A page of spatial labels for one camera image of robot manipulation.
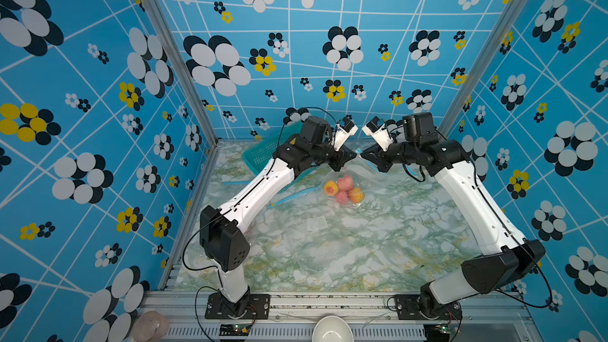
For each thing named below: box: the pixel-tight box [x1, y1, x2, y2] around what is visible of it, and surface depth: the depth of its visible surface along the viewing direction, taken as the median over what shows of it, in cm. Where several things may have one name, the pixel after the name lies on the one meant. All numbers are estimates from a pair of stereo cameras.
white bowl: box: [311, 315, 354, 342], surface depth 69 cm
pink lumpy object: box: [131, 310, 170, 342], surface depth 69 cm
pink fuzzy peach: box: [337, 174, 354, 190], surface depth 95 cm
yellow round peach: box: [323, 180, 339, 197], surface depth 95 cm
